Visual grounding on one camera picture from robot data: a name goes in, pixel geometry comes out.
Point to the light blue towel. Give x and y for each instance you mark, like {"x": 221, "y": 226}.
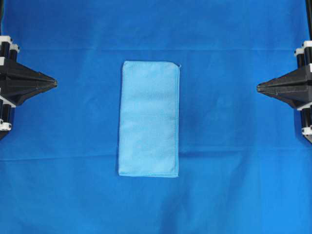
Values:
{"x": 149, "y": 119}

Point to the dark blue table cloth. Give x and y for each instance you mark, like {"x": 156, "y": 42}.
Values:
{"x": 243, "y": 166}

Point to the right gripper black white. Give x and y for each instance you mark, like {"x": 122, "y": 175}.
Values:
{"x": 299, "y": 97}

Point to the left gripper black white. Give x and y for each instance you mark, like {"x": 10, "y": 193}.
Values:
{"x": 14, "y": 94}

